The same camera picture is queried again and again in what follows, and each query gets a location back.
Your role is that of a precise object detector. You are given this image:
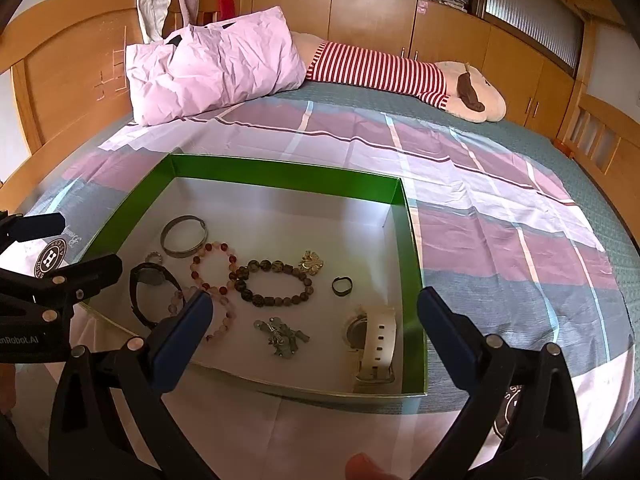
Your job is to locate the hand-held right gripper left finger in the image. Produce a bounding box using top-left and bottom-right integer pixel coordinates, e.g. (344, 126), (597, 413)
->
(47, 289), (216, 480)

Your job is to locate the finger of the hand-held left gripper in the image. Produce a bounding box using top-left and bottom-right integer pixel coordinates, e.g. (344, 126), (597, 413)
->
(0, 212), (67, 242)
(0, 254), (123, 324)

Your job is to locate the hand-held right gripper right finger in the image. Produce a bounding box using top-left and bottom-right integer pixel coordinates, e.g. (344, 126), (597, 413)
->
(415, 286), (583, 480)

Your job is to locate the pale pink bead bracelet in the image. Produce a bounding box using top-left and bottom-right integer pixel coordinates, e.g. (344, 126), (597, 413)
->
(169, 285), (238, 345)

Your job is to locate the green cardboard box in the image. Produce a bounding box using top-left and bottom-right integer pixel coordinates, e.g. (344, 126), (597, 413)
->
(80, 154), (428, 397)

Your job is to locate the red orange bead bracelet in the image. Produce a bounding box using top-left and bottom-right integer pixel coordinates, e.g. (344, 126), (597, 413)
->
(189, 241), (240, 295)

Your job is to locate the brown bead bracelet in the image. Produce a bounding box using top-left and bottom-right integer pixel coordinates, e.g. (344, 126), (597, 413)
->
(235, 259), (316, 308)

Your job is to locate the silver charm cluster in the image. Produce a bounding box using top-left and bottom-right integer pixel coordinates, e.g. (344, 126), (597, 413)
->
(252, 316), (310, 359)

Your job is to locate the gold brooch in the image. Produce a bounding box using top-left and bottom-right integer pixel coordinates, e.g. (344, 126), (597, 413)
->
(298, 250), (326, 276)

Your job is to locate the person's right hand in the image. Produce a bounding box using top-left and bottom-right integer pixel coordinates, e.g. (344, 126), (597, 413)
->
(346, 452), (396, 480)

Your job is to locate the white wristwatch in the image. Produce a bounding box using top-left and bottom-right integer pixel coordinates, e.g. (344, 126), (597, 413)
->
(342, 305), (398, 383)

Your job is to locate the black wristwatch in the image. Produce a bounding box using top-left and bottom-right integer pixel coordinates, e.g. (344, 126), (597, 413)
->
(129, 262), (186, 330)

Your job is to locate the silver bangle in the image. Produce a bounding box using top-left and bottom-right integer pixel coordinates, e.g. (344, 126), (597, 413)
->
(160, 215), (208, 259)

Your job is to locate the plaid bed sheet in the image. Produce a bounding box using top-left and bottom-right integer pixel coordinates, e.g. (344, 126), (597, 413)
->
(0, 80), (633, 480)

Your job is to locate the wooden bed footboard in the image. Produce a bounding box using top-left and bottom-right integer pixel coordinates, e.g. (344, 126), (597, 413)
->
(555, 95), (640, 241)

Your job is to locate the pink pillow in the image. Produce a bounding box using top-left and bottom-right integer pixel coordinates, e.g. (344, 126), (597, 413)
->
(125, 6), (307, 127)

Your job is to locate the white towel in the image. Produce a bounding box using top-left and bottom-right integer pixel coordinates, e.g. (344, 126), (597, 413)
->
(132, 0), (176, 43)

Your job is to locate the plush toy with striped shirt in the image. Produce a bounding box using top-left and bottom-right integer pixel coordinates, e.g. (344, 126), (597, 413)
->
(290, 31), (508, 125)

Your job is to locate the pink towel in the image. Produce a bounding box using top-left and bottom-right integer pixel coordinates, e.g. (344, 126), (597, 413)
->
(172, 0), (201, 28)

